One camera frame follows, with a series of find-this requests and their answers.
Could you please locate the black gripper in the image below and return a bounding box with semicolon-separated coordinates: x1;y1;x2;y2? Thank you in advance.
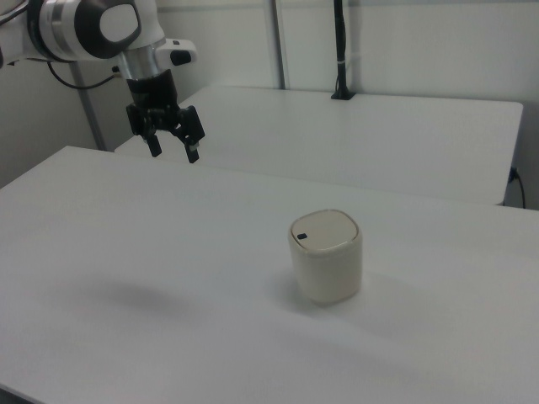
125;68;206;165

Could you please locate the cream trash bin lid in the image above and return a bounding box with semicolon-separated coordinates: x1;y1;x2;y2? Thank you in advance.
289;209;360;253

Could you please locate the small cream trash bin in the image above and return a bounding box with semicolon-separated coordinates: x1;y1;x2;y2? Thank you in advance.
287;208;364;307

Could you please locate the white side table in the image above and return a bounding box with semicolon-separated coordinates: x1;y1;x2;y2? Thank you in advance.
114;85;525;207

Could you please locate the grey wall frame post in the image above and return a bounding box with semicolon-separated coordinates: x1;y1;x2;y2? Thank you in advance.
264;0;292;90
68;61;107;152

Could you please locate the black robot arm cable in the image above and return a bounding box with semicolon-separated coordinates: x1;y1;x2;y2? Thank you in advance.
46;61;127;90

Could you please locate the black camera pole with clamp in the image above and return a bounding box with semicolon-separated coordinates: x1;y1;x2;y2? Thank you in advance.
330;0;357;101

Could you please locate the black power cable with plug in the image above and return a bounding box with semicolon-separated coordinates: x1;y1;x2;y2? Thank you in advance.
509;166;527;209

